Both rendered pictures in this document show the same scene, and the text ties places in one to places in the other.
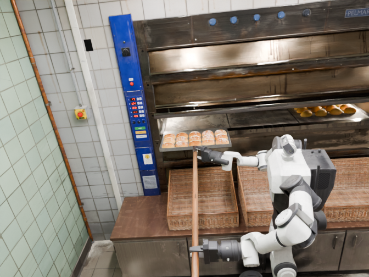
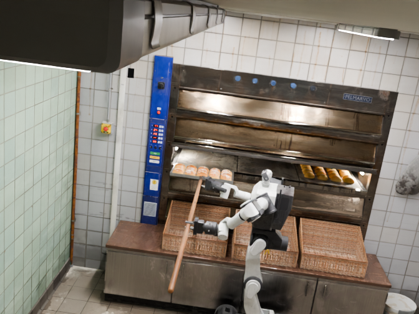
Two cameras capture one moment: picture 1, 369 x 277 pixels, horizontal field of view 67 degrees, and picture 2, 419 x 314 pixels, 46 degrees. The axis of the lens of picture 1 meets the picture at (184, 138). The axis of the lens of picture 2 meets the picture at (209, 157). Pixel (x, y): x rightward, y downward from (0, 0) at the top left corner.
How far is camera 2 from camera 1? 2.19 m
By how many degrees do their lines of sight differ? 10
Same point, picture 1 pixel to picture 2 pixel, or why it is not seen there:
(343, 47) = (340, 122)
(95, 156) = (104, 172)
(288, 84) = (292, 143)
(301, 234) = (252, 212)
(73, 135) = (90, 147)
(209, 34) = (233, 86)
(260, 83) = (269, 136)
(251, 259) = (223, 232)
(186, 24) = (216, 75)
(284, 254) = (254, 268)
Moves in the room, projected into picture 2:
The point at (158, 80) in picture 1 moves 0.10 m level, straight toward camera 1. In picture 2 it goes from (182, 114) to (182, 117)
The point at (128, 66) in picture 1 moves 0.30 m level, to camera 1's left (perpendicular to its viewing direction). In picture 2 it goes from (159, 97) to (125, 93)
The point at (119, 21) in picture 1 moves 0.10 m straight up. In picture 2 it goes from (163, 61) to (164, 49)
